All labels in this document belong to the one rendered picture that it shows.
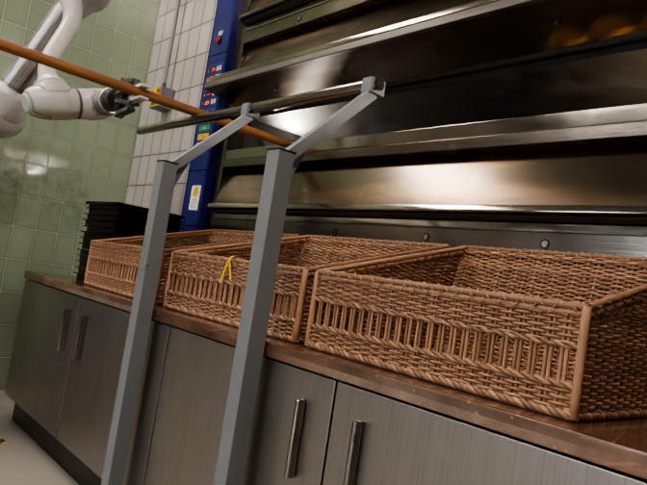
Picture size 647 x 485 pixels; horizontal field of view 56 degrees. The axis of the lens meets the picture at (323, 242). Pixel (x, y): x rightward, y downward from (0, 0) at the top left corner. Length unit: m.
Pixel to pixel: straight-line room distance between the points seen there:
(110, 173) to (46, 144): 0.33
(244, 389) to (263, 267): 0.23
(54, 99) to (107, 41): 1.23
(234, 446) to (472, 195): 0.84
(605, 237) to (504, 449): 0.67
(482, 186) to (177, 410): 0.91
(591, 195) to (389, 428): 0.72
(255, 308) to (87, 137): 2.21
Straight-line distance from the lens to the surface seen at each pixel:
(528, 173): 1.55
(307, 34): 2.36
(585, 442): 0.81
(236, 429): 1.21
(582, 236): 1.44
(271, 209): 1.18
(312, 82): 2.14
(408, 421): 0.96
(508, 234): 1.53
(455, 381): 0.97
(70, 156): 3.23
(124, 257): 1.97
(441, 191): 1.66
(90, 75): 1.94
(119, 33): 3.42
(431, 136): 1.74
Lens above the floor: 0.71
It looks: 4 degrees up
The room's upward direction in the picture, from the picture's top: 9 degrees clockwise
